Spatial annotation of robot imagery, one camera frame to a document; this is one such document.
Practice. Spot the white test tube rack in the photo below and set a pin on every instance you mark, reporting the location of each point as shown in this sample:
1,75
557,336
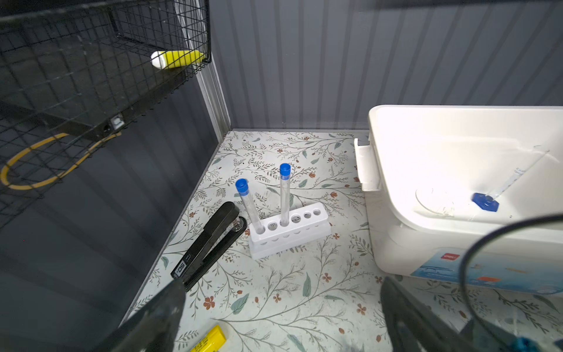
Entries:
309,223

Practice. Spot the clear glass flask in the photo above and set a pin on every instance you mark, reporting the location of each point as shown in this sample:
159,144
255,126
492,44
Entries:
436,201

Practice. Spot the white plastic storage bin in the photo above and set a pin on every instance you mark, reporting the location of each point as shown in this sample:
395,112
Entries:
461,150

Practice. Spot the black wire side basket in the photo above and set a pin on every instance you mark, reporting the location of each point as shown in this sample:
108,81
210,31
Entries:
74,74

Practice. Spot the yellow marker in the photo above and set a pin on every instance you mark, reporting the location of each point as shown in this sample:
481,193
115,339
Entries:
212,342

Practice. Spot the black stapler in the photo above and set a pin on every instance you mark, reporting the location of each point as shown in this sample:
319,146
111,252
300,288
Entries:
221,231

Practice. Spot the yellow item in basket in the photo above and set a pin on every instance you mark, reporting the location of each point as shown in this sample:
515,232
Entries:
174,59

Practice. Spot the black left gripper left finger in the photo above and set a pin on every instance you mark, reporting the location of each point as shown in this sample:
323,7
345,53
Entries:
152,328

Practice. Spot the blue bottle cap piece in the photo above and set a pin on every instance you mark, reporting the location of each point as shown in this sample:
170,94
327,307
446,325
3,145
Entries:
488,201

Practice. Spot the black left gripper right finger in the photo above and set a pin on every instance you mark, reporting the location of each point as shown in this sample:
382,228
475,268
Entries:
412,326

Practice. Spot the test tube blue cap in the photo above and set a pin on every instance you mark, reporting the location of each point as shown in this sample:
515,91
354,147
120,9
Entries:
242,187
285,174

